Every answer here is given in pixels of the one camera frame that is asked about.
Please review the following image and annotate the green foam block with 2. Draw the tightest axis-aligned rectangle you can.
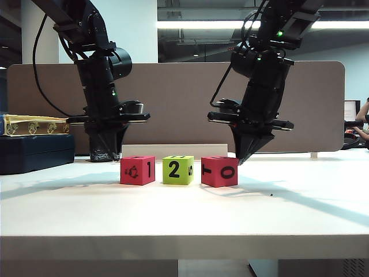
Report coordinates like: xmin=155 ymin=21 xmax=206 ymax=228
xmin=162 ymin=155 xmax=194 ymax=185

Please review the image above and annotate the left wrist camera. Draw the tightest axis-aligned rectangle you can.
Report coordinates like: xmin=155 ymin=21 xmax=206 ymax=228
xmin=118 ymin=100 xmax=145 ymax=115

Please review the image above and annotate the brown desk partition panel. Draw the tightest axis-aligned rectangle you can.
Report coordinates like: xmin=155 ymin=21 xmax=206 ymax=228
xmin=7 ymin=60 xmax=346 ymax=154

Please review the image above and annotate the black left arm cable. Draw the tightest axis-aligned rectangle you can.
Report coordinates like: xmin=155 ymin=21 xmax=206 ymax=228
xmin=32 ymin=13 xmax=71 ymax=119

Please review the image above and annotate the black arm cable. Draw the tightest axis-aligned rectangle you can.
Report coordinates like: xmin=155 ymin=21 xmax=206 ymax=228
xmin=32 ymin=13 xmax=71 ymax=119
xmin=209 ymin=10 xmax=260 ymax=106

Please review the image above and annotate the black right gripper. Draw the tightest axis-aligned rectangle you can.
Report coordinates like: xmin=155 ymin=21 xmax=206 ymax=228
xmin=207 ymin=109 xmax=295 ymax=166

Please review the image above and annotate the dark blue case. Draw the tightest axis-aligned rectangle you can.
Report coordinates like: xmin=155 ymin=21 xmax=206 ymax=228
xmin=0 ymin=134 xmax=76 ymax=176

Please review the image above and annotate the grey perforated panel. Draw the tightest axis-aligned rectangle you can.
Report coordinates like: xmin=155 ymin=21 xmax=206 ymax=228
xmin=278 ymin=259 xmax=369 ymax=277

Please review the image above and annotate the white desk leg panel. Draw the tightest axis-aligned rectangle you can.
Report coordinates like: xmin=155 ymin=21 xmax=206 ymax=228
xmin=248 ymin=259 xmax=279 ymax=277

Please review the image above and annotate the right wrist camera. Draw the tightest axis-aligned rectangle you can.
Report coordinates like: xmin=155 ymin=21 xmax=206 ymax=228
xmin=215 ymin=99 xmax=243 ymax=114

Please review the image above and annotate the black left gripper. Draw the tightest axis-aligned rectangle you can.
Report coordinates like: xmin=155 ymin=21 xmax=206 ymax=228
xmin=67 ymin=103 xmax=151 ymax=162

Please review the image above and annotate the background computer monitor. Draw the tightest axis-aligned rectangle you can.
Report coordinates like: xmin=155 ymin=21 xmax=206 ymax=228
xmin=344 ymin=100 xmax=361 ymax=122

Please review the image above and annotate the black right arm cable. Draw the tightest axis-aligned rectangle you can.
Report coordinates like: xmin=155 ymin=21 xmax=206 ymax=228
xmin=209 ymin=10 xmax=260 ymax=106

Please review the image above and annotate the red foam block with 0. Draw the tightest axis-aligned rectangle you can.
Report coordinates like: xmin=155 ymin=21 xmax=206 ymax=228
xmin=201 ymin=156 xmax=239 ymax=188

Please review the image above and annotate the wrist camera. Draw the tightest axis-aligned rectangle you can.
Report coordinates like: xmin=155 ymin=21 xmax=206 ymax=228
xmin=215 ymin=99 xmax=243 ymax=114
xmin=118 ymin=100 xmax=145 ymax=115

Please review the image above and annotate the red foam block with penguin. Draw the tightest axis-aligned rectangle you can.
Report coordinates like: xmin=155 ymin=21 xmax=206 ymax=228
xmin=119 ymin=156 xmax=156 ymax=185

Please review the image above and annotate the yellow patterned box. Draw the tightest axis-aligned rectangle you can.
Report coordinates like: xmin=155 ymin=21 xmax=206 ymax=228
xmin=0 ymin=114 xmax=70 ymax=136

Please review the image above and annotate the person in background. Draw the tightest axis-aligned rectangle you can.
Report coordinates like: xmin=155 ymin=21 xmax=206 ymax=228
xmin=356 ymin=97 xmax=369 ymax=151

